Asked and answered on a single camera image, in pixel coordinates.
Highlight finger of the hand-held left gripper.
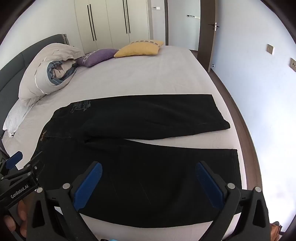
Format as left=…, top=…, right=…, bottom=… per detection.
left=0, top=151, right=23, bottom=178
left=0, top=151, right=46, bottom=183

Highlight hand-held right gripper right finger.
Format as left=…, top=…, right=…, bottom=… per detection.
left=195, top=161, right=271, bottom=241

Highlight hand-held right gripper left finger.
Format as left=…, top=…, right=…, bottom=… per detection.
left=27, top=161, right=103, bottom=241

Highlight black pants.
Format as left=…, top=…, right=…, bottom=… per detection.
left=30, top=94, right=243, bottom=229

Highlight person's left hand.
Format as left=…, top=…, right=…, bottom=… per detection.
left=3, top=200, right=30, bottom=239

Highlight white pillow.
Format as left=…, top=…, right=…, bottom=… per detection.
left=3, top=97, right=41, bottom=138

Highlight orange cloth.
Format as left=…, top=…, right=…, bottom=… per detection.
left=269, top=221, right=282, bottom=241

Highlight rolled beige duvet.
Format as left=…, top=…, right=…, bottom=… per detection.
left=18, top=43, right=85, bottom=102

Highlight bed with white sheet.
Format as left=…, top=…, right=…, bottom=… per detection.
left=0, top=45, right=249, bottom=241

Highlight purple cushion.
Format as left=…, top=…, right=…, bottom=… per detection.
left=75, top=48, right=119, bottom=67

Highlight yellow cushion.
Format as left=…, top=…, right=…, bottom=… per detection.
left=113, top=40, right=164, bottom=57

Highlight brown wooden door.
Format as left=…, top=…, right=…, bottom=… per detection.
left=198, top=0, right=219, bottom=73

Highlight white wardrobe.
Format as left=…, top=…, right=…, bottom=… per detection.
left=74, top=0, right=154, bottom=54

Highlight long black wardrobe handle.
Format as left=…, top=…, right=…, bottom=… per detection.
left=89, top=4, right=97, bottom=41
left=122, top=0, right=128, bottom=34
left=125, top=0, right=131, bottom=34
left=87, top=5, right=94, bottom=42

